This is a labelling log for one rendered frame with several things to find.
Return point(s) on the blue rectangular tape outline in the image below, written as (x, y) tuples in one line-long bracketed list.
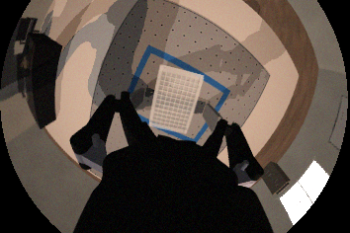
[(187, 67)]

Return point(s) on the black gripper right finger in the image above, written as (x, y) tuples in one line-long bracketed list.
[(240, 157)]

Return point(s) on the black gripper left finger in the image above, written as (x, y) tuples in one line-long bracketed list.
[(88, 143)]

